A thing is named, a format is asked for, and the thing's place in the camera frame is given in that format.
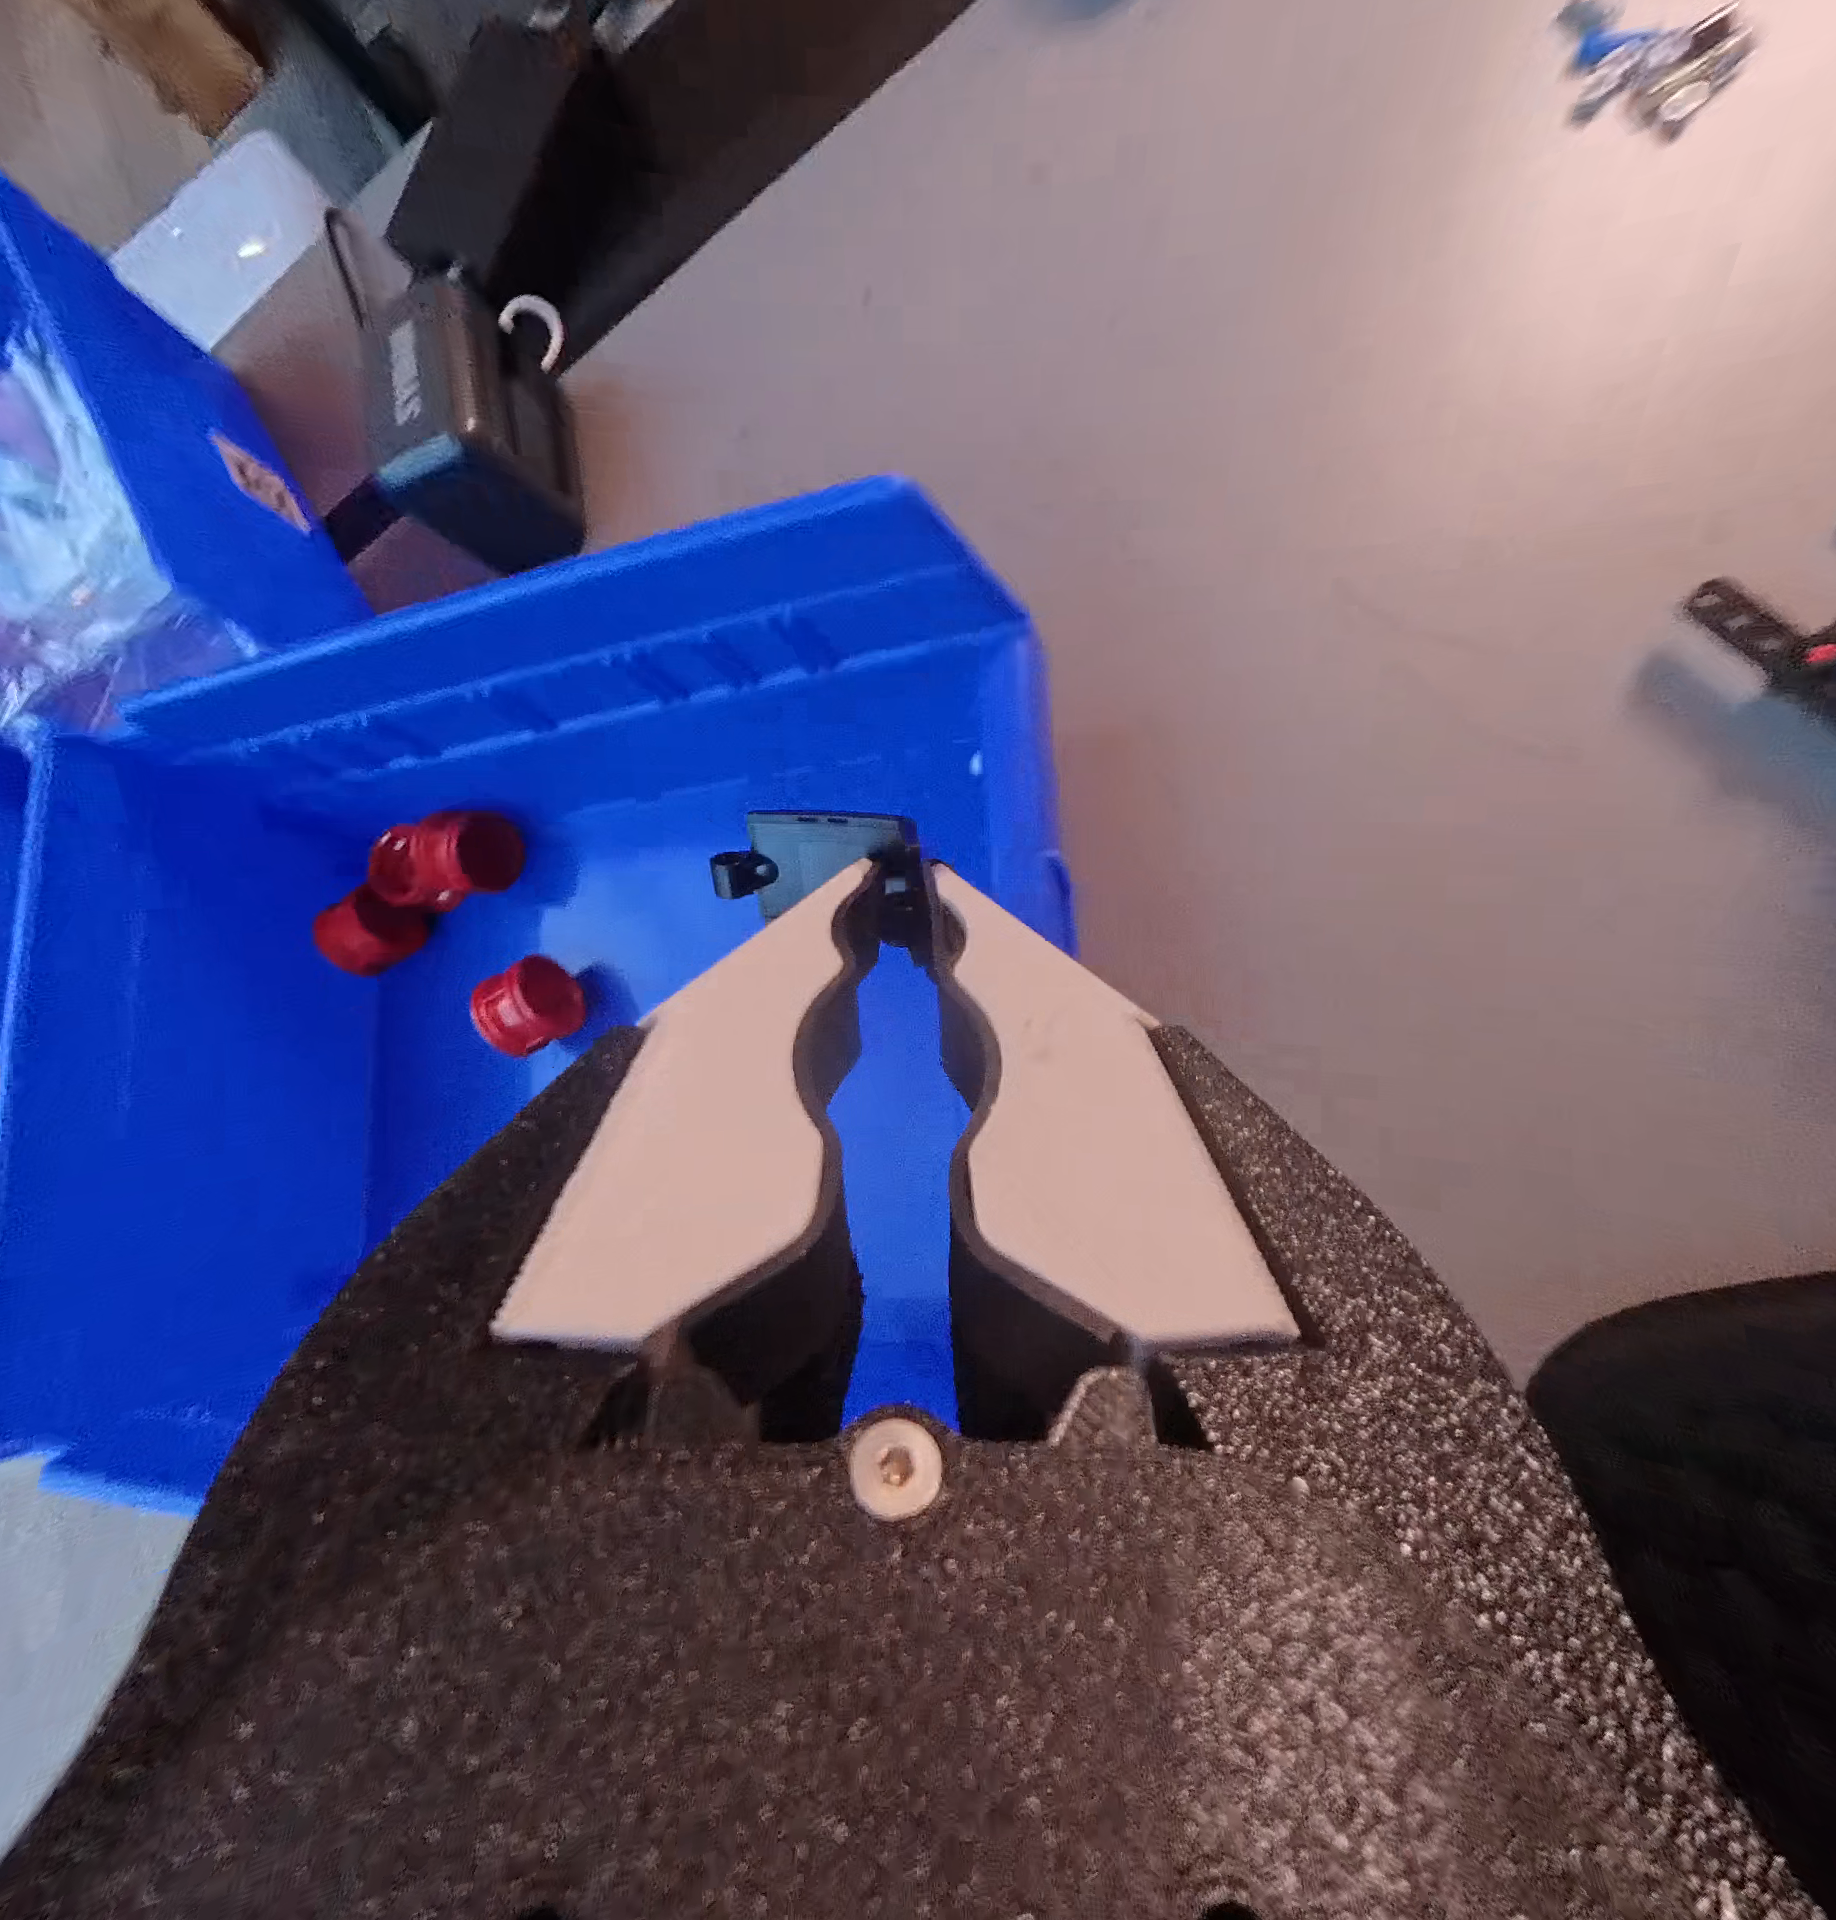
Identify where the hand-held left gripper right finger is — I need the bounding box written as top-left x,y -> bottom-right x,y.
918,866 -> 1306,1373

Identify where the cluster of small lego pieces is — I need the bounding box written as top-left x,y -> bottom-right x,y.
1549,0 -> 1762,137

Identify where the black lego panel piece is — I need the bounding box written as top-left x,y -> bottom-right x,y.
747,805 -> 925,901

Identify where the white lego vehicle model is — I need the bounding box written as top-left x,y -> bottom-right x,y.
1683,495 -> 1836,758

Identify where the clear plastic bag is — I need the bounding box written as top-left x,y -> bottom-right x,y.
0,329 -> 244,737

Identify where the red lego wheel rim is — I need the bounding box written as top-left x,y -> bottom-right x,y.
467,950 -> 593,1054
366,808 -> 528,914
312,889 -> 435,979

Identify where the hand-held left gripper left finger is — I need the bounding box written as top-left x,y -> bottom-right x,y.
491,862 -> 890,1376

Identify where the blue plastic storage bin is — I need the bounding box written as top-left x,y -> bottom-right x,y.
0,475 -> 1080,1508
0,134 -> 371,752

